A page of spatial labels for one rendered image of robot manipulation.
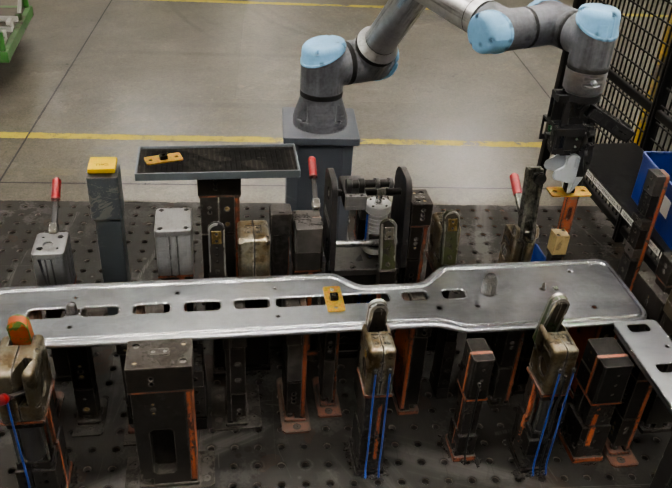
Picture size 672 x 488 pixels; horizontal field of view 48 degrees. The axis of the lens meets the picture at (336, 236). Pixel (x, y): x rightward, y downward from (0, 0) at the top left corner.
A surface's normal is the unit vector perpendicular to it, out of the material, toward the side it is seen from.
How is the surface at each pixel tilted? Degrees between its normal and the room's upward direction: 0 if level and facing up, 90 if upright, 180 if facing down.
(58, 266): 90
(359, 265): 0
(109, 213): 90
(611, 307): 0
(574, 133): 89
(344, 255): 0
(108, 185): 90
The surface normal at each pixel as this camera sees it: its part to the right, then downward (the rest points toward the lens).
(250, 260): 0.14, 0.54
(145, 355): 0.05, -0.84
